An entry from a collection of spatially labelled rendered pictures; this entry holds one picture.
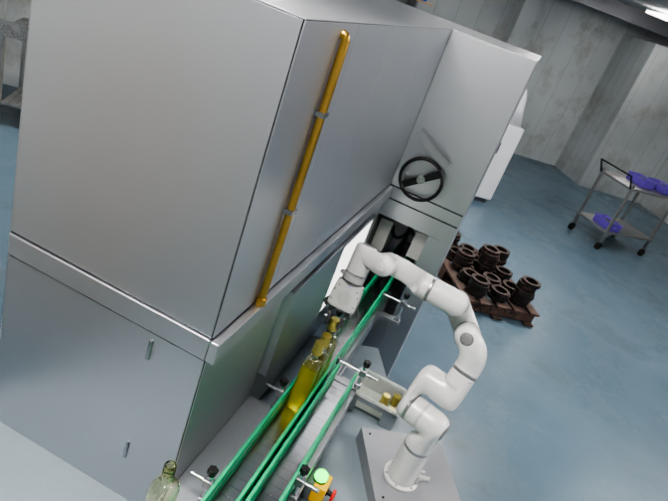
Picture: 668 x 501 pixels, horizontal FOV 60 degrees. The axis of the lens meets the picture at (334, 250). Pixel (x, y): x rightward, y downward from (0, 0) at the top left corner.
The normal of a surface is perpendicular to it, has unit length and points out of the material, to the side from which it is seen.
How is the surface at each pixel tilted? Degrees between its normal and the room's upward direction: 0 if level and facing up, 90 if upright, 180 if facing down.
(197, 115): 90
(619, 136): 90
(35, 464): 0
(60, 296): 90
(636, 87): 90
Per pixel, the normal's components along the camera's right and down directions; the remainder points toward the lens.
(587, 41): 0.12, 0.49
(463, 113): -0.34, 0.33
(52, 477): 0.32, -0.84
